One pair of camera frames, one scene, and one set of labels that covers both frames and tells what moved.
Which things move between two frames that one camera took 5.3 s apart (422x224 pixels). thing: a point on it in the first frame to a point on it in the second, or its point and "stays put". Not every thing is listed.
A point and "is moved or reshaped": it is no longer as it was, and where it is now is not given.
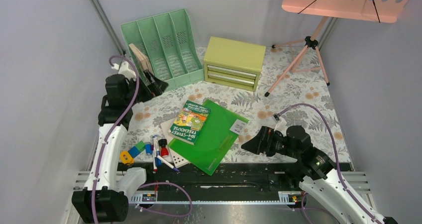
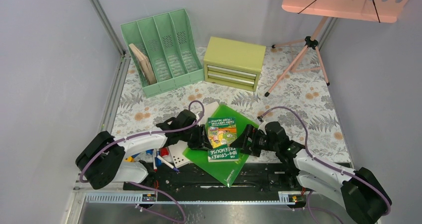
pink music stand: [379, 3] stays put
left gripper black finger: [157, 86] to [205, 143]
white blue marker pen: [167, 163] stays put
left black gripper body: [144, 94] to [194, 138]
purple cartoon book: [143, 58] stays put
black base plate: [266, 177] stays put
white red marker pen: [155, 167] stays put
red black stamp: [164, 151] stays put
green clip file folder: [221, 129] to [226, 171]
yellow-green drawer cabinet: [233, 62] stays put
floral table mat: [299, 91] stays put
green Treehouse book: [190, 120] is moved or reshaped
